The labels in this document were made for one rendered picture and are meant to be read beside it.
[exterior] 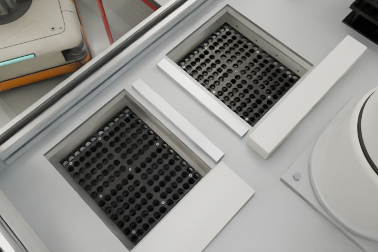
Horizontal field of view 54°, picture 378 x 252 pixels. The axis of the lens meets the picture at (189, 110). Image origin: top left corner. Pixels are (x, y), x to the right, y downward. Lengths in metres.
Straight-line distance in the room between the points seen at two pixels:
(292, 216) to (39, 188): 0.45
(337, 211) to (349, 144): 0.15
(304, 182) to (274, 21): 0.37
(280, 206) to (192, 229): 0.16
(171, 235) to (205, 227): 0.06
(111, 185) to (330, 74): 0.48
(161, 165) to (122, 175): 0.08
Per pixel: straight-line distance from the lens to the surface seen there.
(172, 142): 0.82
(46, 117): 0.72
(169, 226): 0.65
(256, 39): 0.92
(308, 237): 0.69
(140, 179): 0.73
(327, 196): 0.68
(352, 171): 0.58
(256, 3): 0.90
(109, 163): 0.75
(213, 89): 0.81
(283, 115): 0.71
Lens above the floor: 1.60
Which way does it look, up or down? 63 degrees down
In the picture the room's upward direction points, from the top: straight up
